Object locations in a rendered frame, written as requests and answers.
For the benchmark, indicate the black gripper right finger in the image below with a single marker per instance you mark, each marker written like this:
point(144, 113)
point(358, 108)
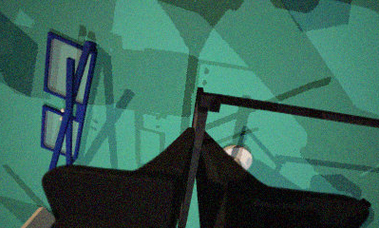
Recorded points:
point(231, 197)

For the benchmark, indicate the black glasses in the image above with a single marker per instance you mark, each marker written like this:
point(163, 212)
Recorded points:
point(206, 101)

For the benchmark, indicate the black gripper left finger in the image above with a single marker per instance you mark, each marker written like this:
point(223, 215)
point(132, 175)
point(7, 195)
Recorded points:
point(151, 194)

